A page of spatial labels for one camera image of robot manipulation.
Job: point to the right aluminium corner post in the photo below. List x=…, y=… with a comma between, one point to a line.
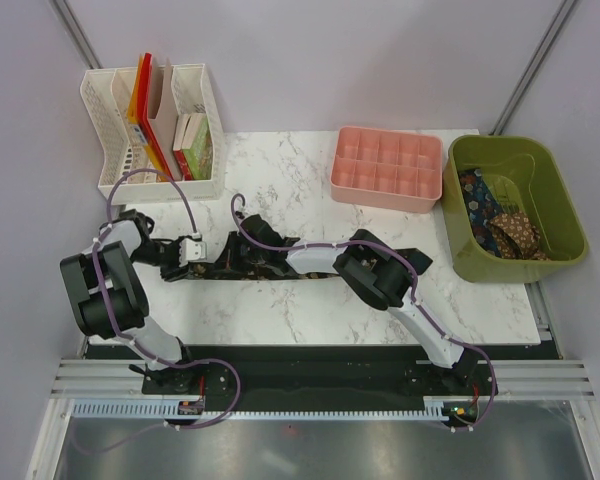
x=557, y=25

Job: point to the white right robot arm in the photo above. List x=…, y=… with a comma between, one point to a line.
x=383, y=278

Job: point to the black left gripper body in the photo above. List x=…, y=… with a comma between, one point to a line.
x=166, y=257

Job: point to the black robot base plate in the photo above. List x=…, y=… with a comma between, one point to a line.
x=306, y=378

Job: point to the orange folder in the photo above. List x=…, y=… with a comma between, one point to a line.
x=137, y=115

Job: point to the black gold floral tie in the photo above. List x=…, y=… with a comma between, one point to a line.
x=236, y=268

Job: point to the beige cardboard folder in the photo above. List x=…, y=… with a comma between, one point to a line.
x=163, y=113

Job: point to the red book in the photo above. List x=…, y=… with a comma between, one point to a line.
x=182, y=142

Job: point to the brown floral tie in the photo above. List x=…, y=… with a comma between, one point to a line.
x=514, y=237

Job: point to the white plastic file rack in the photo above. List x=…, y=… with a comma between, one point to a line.
x=127, y=177

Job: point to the slotted cable duct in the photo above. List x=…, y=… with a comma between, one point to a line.
x=177, y=410

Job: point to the aluminium corner post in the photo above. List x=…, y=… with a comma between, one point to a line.
x=76, y=33
x=557, y=25

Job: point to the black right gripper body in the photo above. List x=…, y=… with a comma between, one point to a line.
x=241, y=256

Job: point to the olive green plastic bin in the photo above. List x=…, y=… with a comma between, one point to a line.
x=523, y=177

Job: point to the navy floral tie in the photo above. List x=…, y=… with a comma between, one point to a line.
x=481, y=207

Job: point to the left aluminium corner post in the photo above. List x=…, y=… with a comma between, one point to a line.
x=76, y=33

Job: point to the aluminium frame rail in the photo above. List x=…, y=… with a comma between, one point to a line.
x=517, y=380

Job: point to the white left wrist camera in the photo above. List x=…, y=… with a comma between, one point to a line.
x=192, y=250

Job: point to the green book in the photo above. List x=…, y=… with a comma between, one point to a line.
x=197, y=146

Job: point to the red folder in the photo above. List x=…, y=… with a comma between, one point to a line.
x=158, y=112

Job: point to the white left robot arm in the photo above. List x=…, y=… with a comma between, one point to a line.
x=106, y=295

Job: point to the pink divided organizer tray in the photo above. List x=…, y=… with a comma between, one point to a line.
x=387, y=169

